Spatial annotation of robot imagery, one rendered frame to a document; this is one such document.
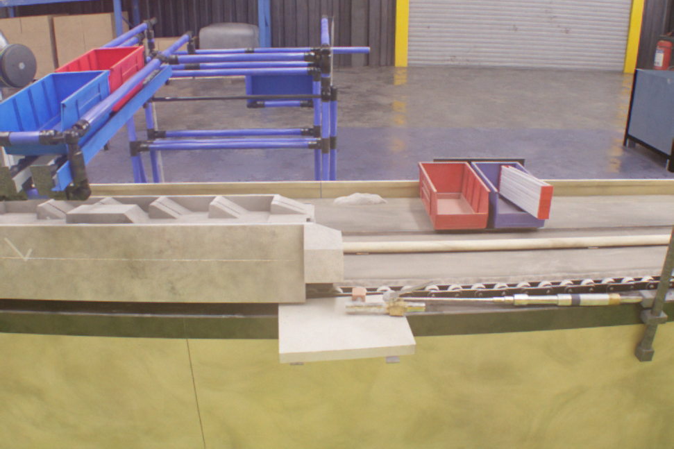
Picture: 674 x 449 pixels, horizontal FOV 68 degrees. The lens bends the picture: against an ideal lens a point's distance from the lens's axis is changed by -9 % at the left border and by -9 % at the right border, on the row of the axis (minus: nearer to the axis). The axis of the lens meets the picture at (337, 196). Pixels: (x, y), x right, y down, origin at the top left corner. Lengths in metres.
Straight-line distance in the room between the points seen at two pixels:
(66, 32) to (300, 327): 10.17
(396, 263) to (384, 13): 10.14
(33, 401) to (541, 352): 1.43
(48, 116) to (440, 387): 1.26
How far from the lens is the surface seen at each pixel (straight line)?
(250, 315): 1.37
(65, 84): 1.56
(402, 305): 1.29
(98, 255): 1.40
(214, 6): 11.72
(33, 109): 1.46
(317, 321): 1.28
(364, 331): 1.25
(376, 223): 1.90
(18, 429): 1.88
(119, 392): 1.61
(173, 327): 1.43
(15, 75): 2.71
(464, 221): 1.83
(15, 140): 1.28
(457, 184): 2.14
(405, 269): 1.61
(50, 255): 1.46
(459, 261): 1.68
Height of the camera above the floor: 1.52
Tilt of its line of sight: 21 degrees down
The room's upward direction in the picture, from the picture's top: straight up
